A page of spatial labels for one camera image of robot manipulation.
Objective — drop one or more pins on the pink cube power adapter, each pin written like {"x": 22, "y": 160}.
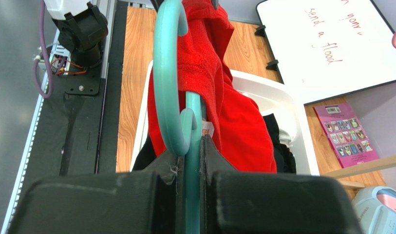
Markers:
{"x": 387, "y": 199}

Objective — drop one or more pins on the white plastic laundry basket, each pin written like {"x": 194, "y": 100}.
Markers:
{"x": 271, "y": 98}

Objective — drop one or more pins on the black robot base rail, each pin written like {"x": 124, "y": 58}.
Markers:
{"x": 75, "y": 131}

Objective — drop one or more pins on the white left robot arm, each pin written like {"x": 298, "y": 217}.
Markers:
{"x": 82, "y": 28}

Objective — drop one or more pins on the white whiteboard with red writing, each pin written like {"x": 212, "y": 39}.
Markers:
{"x": 329, "y": 48}

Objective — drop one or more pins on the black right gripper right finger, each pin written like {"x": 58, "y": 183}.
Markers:
{"x": 234, "y": 202}

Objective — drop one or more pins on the red t shirt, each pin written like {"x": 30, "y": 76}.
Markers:
{"x": 240, "y": 133}

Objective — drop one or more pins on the light blue headphones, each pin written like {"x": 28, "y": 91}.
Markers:
{"x": 373, "y": 216}

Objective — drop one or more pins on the white garment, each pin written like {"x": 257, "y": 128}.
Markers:
{"x": 287, "y": 136}

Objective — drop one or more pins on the wooden clothes rack frame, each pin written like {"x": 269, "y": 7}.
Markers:
{"x": 371, "y": 166}

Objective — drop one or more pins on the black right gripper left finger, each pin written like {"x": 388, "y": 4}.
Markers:
{"x": 139, "y": 202}

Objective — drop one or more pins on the teal plastic hanger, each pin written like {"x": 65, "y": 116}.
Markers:
{"x": 181, "y": 130}

